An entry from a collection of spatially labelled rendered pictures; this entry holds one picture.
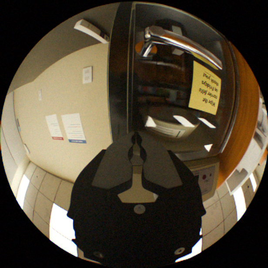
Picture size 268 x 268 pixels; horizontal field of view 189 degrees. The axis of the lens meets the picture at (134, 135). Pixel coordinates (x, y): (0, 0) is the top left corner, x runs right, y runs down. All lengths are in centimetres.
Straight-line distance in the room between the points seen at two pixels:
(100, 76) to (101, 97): 14
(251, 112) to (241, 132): 8
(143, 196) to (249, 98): 41
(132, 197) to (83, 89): 63
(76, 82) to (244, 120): 86
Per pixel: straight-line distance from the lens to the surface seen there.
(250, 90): 36
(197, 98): 15
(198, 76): 15
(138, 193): 21
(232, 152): 37
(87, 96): 65
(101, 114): 64
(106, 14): 40
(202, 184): 29
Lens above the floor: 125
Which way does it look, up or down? 32 degrees up
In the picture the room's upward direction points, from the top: 178 degrees counter-clockwise
